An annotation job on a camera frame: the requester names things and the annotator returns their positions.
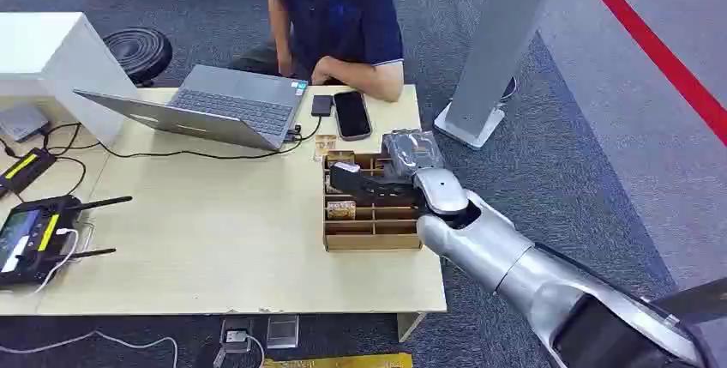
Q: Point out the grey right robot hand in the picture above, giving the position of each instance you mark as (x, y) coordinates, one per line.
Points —
(440, 192)

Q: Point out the white card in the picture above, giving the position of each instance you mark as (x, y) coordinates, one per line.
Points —
(346, 167)

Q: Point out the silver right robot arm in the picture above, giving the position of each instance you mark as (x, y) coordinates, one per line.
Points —
(488, 246)

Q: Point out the wooden card box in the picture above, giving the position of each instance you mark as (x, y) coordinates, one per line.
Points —
(372, 229)

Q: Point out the black smartphone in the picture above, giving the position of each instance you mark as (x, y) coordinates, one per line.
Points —
(352, 115)

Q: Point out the pale desk leg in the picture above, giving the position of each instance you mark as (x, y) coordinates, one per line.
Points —
(410, 325)

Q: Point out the small black drive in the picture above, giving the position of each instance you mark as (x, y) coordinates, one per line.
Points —
(322, 105)

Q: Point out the grey standing pillar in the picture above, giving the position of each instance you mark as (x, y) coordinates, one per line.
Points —
(500, 47)

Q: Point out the yellow floor sheet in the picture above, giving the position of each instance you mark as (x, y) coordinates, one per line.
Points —
(341, 361)

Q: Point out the person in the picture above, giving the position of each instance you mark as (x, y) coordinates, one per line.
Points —
(346, 19)

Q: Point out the silver laptop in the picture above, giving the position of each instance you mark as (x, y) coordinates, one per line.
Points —
(227, 107)

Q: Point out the floor socket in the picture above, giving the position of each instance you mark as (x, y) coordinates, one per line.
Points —
(237, 336)

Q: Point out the red floor strip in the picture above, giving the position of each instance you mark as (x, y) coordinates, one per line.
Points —
(653, 47)

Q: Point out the black round stool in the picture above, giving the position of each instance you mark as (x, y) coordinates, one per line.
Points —
(138, 53)

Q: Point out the black remote controller with screen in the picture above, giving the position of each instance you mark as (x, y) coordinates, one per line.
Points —
(31, 240)

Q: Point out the black device with yellow stripe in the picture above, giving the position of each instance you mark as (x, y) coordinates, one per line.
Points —
(25, 169)

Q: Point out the small grey box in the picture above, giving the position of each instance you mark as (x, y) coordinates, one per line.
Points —
(21, 121)

